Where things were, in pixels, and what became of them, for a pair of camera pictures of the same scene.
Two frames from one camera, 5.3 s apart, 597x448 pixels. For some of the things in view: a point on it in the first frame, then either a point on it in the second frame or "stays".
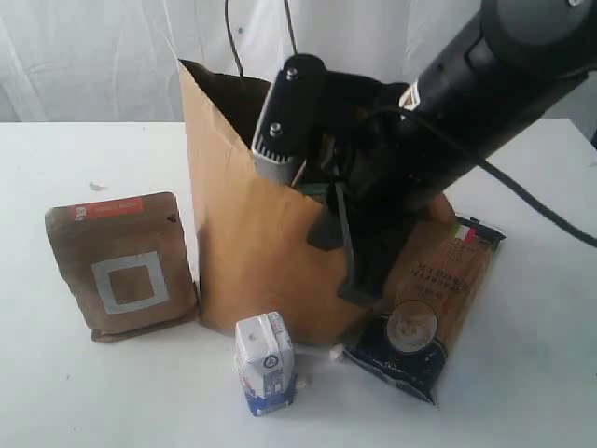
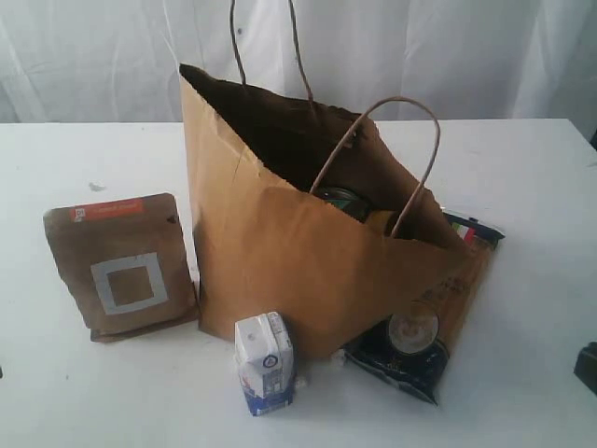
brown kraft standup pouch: [127, 261] stays
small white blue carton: [266, 362] stays
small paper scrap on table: [97, 188] stays
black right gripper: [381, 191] -> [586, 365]
